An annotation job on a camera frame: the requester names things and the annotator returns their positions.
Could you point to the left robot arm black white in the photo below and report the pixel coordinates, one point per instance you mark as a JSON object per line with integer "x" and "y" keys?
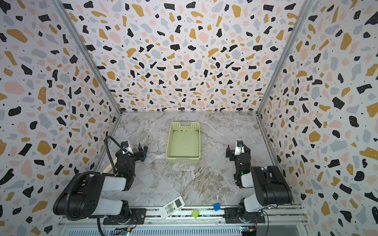
{"x": 82, "y": 198}

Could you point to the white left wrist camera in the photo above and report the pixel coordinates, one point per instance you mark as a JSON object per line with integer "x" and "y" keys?
{"x": 126, "y": 147}

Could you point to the white remote control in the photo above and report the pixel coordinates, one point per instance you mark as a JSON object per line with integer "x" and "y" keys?
{"x": 171, "y": 207}

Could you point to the blue cube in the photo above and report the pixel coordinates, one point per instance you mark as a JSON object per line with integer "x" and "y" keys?
{"x": 216, "y": 207}

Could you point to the light green plastic basket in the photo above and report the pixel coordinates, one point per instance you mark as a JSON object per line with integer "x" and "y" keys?
{"x": 184, "y": 142}

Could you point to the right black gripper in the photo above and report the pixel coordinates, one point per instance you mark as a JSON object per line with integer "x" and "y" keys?
{"x": 229, "y": 152}

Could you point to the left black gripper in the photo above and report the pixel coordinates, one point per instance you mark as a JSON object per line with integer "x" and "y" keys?
{"x": 141, "y": 153}

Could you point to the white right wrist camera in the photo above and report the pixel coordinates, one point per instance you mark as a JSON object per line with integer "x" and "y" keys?
{"x": 239, "y": 148}

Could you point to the green sticky note block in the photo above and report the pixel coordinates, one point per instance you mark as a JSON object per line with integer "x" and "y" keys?
{"x": 195, "y": 214}

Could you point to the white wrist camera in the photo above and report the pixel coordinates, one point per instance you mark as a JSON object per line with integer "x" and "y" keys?
{"x": 126, "y": 147}
{"x": 239, "y": 148}

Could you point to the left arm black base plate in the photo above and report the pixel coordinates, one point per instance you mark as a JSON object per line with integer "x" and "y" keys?
{"x": 133, "y": 216}

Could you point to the aluminium mounting rail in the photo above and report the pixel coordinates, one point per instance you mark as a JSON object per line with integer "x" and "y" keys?
{"x": 287, "y": 220}

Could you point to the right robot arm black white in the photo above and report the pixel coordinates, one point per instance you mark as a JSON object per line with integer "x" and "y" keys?
{"x": 271, "y": 188}

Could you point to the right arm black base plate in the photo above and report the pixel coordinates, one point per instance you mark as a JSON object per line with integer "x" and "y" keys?
{"x": 234, "y": 215}

